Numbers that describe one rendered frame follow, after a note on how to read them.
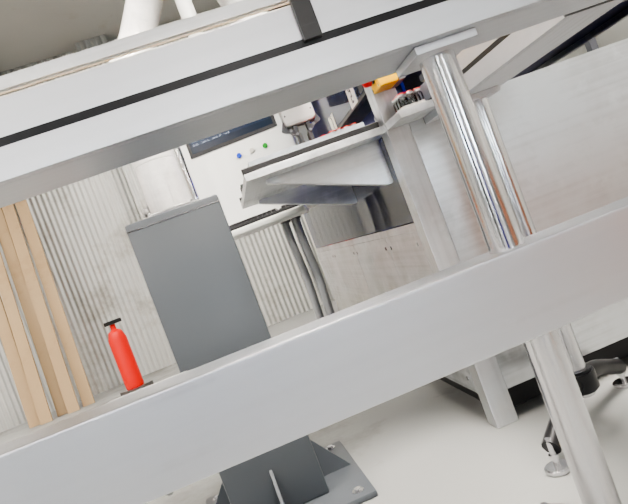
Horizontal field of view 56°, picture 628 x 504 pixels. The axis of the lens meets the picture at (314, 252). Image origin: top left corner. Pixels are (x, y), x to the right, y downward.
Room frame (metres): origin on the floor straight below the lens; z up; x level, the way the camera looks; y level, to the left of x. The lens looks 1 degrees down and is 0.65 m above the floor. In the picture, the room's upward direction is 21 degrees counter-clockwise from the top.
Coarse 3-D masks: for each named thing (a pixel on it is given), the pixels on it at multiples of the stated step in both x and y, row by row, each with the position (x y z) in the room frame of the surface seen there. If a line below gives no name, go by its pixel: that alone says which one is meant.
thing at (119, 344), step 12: (108, 324) 4.75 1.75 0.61; (108, 336) 4.78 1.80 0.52; (120, 336) 4.76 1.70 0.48; (120, 348) 4.74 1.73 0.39; (120, 360) 4.74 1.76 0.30; (132, 360) 4.77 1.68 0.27; (120, 372) 4.76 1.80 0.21; (132, 372) 4.75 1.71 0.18; (132, 384) 4.74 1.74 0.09; (144, 384) 4.76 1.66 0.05
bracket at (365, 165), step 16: (368, 144) 1.69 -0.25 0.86; (320, 160) 1.67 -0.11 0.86; (336, 160) 1.67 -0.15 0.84; (352, 160) 1.68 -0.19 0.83; (368, 160) 1.68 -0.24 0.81; (384, 160) 1.69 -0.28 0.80; (288, 176) 1.65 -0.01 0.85; (304, 176) 1.66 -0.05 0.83; (320, 176) 1.66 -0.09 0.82; (336, 176) 1.67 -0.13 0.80; (352, 176) 1.67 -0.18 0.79; (368, 176) 1.68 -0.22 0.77; (384, 176) 1.69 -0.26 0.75
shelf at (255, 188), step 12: (372, 132) 1.60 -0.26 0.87; (384, 132) 1.60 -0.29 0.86; (336, 144) 1.59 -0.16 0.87; (348, 144) 1.59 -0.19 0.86; (360, 144) 1.66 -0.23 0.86; (300, 156) 1.57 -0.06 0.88; (312, 156) 1.58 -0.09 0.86; (324, 156) 1.63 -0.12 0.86; (264, 168) 1.56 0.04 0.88; (276, 168) 1.56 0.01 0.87; (288, 168) 1.60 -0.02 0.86; (252, 180) 1.57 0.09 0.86; (264, 180) 1.66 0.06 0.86; (252, 192) 1.83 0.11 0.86; (264, 192) 1.95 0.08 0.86; (276, 192) 2.09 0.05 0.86; (252, 204) 2.20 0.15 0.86
